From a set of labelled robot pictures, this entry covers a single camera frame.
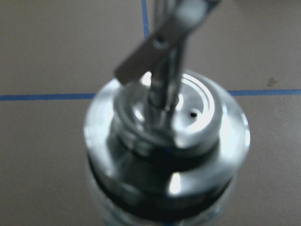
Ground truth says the glass sauce bottle metal spout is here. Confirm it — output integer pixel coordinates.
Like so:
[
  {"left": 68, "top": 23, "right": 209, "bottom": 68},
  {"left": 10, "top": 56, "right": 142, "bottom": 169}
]
[{"left": 83, "top": 0, "right": 250, "bottom": 226}]

